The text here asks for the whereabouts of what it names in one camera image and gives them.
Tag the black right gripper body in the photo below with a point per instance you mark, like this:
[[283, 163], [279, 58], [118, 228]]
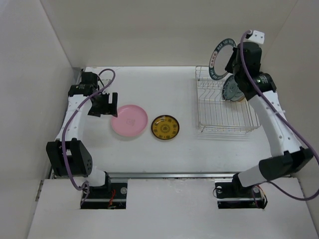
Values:
[[236, 73]]

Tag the white blue rimmed plate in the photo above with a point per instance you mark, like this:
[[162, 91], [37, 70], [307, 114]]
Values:
[[219, 59]]

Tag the yellow patterned small plate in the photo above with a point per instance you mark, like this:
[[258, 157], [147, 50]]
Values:
[[165, 127]]

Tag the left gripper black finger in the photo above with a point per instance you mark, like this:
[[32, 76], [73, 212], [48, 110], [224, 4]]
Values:
[[114, 105], [94, 113]]

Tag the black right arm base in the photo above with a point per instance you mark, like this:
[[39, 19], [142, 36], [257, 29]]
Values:
[[228, 197]]

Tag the pink plate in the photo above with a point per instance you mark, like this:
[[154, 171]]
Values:
[[131, 121]]

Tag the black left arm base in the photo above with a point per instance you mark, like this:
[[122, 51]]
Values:
[[109, 197]]

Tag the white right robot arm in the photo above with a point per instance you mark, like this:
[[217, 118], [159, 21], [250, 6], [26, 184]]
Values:
[[287, 153]]

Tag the dark green patterned plate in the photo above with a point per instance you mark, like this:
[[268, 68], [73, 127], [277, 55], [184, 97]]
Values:
[[231, 91]]

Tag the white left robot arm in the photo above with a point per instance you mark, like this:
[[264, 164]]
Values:
[[158, 91]]

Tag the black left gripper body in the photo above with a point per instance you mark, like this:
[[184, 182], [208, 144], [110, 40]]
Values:
[[102, 100]]

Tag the metal wire dish rack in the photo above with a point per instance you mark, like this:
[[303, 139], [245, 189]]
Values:
[[216, 114]]

